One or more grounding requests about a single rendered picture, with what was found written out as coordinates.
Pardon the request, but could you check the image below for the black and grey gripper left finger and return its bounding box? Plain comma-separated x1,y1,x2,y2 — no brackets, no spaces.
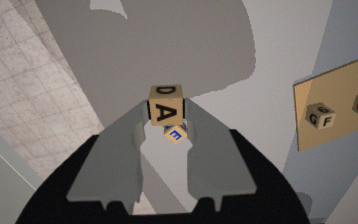
15,99,151,224

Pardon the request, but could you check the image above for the tan square mat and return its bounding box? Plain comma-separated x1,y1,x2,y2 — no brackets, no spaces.
293,60,358,152

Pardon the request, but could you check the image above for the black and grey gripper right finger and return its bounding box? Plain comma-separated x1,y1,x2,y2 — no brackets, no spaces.
183,98,310,224

